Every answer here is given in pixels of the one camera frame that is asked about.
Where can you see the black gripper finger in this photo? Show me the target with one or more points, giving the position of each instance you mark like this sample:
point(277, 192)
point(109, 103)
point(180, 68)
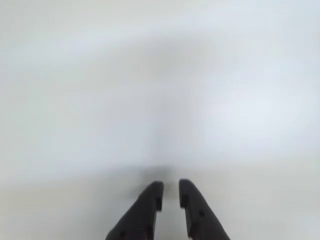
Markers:
point(140, 217)
point(200, 220)

